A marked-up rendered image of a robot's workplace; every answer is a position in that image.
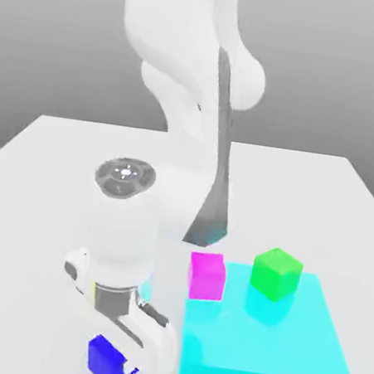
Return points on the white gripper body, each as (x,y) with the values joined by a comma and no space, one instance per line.
(155,343)

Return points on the small blue cube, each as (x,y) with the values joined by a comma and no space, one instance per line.
(104,361)

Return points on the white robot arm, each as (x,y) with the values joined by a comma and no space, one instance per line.
(176,71)

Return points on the small magenta cube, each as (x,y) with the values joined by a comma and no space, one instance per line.
(207,277)

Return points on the small green cube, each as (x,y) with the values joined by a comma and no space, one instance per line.
(275,273)

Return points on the large cyan box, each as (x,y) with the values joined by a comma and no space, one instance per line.
(267,352)

